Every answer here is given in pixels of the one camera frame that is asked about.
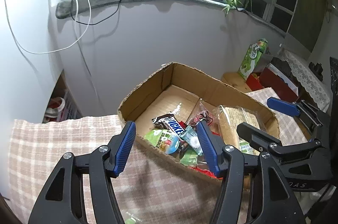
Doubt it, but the green square candy packet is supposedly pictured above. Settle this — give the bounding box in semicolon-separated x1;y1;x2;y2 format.
180;148;199;167

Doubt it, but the bread loaf package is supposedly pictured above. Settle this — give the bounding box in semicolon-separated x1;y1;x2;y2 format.
213;105;266;155

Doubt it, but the red dates clear bag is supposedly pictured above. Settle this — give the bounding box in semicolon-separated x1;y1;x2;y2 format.
186;99;220;135

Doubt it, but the green egg-shaped snack pack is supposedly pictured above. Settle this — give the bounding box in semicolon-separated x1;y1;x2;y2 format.
144;129;180;155

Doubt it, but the large Snickers bar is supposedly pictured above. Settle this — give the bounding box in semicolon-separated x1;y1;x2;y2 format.
152;113;185;137

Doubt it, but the green round candy packet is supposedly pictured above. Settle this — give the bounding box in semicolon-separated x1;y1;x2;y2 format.
123;211;145;224

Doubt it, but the small pale green candy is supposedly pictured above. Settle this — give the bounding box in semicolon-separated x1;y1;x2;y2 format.
180;125;203;156

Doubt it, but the pink plaid tablecloth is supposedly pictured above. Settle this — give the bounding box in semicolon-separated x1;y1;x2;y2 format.
6;87;309;224

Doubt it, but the brown cardboard box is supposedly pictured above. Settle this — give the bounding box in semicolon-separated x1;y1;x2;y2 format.
117;62;279;184

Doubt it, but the white lace cloth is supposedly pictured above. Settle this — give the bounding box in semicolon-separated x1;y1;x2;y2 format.
278;48;331;112

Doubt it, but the red box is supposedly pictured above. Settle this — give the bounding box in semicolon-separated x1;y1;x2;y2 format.
246;68;298;103

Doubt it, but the green drink carton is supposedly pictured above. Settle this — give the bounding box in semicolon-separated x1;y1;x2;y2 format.
238;38;268;80

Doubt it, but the white cable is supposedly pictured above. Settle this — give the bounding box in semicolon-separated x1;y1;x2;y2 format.
3;0;93;55

